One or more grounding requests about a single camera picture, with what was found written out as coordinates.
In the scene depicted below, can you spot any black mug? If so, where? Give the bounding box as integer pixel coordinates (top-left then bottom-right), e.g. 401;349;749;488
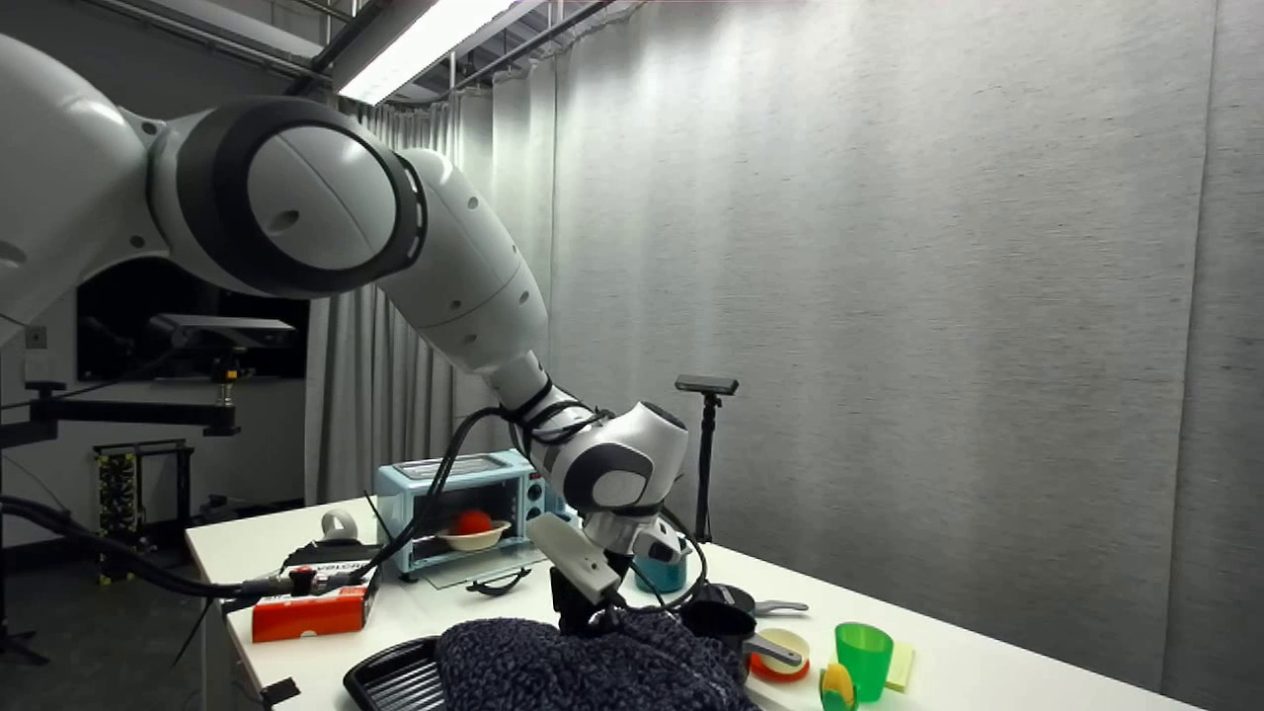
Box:
674;590;760;649

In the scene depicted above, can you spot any black metal rack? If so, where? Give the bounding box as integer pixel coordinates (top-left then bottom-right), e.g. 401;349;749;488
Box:
92;439;200;590

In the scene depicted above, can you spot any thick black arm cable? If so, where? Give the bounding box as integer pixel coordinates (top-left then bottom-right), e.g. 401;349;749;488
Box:
0;408;530;604

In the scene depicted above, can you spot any green plastic cup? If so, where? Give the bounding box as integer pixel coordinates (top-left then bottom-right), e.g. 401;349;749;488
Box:
832;621;896;705

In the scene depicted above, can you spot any orange cardboard box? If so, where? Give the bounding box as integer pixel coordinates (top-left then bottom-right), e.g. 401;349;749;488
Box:
250;575;375;649

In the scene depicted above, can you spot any yellow sponge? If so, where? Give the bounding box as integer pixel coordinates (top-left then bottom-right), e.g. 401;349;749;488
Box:
880;641;920;694

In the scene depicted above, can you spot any teal pot with side handles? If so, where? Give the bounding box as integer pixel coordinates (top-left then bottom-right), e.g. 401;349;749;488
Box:
628;529;700;597

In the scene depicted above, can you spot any grey curtain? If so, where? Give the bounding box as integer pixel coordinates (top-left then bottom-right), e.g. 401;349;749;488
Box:
302;0;1264;711

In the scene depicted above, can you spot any dark blue knitted blanket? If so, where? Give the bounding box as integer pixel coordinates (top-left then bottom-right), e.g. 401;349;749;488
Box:
430;604;760;711

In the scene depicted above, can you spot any black camera stand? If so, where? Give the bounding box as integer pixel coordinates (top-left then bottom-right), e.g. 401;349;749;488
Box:
671;370;742;543

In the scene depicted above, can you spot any light blue toaster oven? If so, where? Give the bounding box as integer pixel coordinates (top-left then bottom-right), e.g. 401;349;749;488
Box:
369;446;547;583

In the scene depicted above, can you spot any black ribbed tray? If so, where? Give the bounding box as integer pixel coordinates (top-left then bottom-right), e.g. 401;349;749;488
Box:
338;632;450;711

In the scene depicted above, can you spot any yellow green toy fruit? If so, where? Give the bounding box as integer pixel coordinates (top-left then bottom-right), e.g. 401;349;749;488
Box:
812;658;859;711

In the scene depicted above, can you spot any orange white round dish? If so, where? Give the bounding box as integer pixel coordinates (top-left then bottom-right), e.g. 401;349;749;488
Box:
745;624;818;687

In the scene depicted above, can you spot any black wall monitor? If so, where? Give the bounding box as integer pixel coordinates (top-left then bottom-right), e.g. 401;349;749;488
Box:
76;252;313;385

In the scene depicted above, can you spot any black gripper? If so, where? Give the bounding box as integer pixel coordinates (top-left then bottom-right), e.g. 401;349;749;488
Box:
547;564;622;641

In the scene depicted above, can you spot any ceiling light panel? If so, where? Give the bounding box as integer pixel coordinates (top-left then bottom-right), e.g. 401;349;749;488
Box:
331;0;520;109

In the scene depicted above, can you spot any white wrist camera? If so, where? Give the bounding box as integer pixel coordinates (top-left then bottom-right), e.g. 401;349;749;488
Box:
523;509;622;604

